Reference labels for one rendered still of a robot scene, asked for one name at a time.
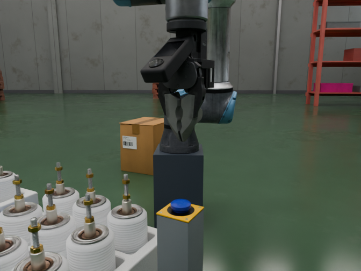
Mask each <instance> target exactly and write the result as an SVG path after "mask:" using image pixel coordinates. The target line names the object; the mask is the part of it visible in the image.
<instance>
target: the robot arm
mask: <svg viewBox="0 0 361 271"><path fill-rule="evenodd" d="M113 1H114V2H115V3H116V5H118V6H129V7H132V6H142V5H159V4H160V5H161V4H165V19H166V21H167V22H168V23H167V32H169V33H175V34H176V37H175V38H170V39H169V40H168V41H167V42H166V43H165V44H164V45H163V46H162V47H161V49H160V50H159V51H158V52H157V53H156V54H155V55H154V56H153V57H152V58H151V59H150V60H149V61H148V62H147V63H146V65H145V66H144V67H143V68H142V69H141V70H140V73H141V75H142V78H143V80H144V82H145V83H159V85H158V97H159V100H160V104H161V106H162V109H163V112H164V131H163V134H162V138H161V141H160V151H162V152H165V153H171V154H188V153H194V152H196V151H198V150H199V142H198V139H197V136H196V132H195V130H194V126H195V125H196V123H213V124H228V123H230V122H231V121H232V120H233V114H234V109H235V102H236V96H237V92H236V91H233V86H232V85H231V83H230V82H229V50H230V9H231V6H232V5H233V4H234V3H235V2H236V0H113Z"/></svg>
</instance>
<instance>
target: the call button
mask: <svg viewBox="0 0 361 271"><path fill-rule="evenodd" d="M170 207H171V208H172V210H173V211H174V212H176V213H186V212H188V211H189V209H190V208H191V202H190V201H188V200H186V199H175V200H173V201H172V202H171V203H170Z"/></svg>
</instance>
